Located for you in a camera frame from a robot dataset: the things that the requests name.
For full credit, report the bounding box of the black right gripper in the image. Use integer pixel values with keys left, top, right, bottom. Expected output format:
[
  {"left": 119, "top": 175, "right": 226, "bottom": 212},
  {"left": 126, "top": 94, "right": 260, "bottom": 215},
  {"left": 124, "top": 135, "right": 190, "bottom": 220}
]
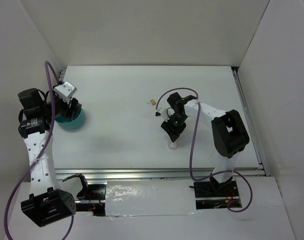
[{"left": 161, "top": 113, "right": 188, "bottom": 143}]

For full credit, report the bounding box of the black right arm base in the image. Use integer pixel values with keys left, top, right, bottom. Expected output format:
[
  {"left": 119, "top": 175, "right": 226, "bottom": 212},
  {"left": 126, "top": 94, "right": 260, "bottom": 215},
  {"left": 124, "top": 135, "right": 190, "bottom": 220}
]
[{"left": 189, "top": 180, "right": 239, "bottom": 199}]

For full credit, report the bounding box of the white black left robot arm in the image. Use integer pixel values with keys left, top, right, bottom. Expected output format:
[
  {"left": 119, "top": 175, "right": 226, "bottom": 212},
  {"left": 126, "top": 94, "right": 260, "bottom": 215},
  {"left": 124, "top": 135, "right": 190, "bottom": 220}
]
[{"left": 18, "top": 85, "right": 81, "bottom": 227}]

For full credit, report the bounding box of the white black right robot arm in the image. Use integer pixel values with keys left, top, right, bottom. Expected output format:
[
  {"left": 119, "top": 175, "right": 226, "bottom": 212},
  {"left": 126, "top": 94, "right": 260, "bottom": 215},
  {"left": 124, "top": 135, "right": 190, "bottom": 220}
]
[{"left": 156, "top": 92, "right": 250, "bottom": 196}]

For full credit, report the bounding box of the clear tape roll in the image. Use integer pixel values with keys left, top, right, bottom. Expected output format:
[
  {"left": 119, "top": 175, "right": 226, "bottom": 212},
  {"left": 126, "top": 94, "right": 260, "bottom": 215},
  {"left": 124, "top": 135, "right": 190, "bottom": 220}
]
[{"left": 167, "top": 141, "right": 177, "bottom": 151}]

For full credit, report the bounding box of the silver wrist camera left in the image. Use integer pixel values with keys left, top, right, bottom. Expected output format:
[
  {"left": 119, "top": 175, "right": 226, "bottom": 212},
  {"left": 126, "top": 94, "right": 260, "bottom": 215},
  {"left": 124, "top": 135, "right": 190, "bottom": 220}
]
[{"left": 54, "top": 81, "right": 77, "bottom": 103}]

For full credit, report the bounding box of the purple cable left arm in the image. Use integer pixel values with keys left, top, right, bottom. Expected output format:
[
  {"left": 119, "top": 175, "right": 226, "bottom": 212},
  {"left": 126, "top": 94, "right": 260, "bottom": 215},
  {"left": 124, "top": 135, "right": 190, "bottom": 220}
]
[{"left": 4, "top": 60, "right": 76, "bottom": 240}]

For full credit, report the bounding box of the teal round compartment organizer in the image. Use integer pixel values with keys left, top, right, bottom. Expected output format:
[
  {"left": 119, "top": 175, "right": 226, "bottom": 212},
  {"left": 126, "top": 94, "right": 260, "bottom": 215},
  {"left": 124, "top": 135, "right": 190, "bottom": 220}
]
[{"left": 55, "top": 108, "right": 86, "bottom": 131}]

